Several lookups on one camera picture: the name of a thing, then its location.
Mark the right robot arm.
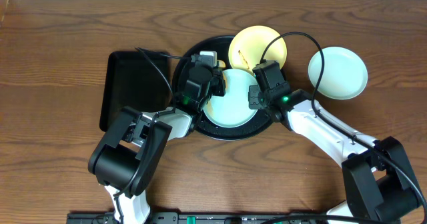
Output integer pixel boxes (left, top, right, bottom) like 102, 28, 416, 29
249, 61, 426, 223

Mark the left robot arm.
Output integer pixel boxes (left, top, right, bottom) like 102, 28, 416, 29
88, 51, 226, 223

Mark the yellow plate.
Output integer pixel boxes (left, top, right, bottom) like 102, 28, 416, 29
228, 25, 287, 75

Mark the black round tray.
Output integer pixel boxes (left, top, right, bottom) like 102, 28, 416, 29
172, 35, 273, 141

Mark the right black cable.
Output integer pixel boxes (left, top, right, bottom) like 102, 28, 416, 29
259, 31, 427, 215

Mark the green yellow sponge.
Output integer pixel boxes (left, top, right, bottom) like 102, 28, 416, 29
216, 60, 226, 86

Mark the black rectangular tray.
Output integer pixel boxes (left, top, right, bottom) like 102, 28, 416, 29
99, 51, 170, 131

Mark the left black cable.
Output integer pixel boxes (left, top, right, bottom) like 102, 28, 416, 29
113, 46, 193, 224

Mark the mint plate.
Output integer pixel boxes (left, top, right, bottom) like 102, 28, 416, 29
203, 69, 257, 128
318, 47, 368, 100

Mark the black cable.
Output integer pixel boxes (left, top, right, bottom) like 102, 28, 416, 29
113, 46, 193, 224
259, 31, 427, 215

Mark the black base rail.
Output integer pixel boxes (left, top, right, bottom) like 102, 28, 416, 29
65, 211, 401, 224

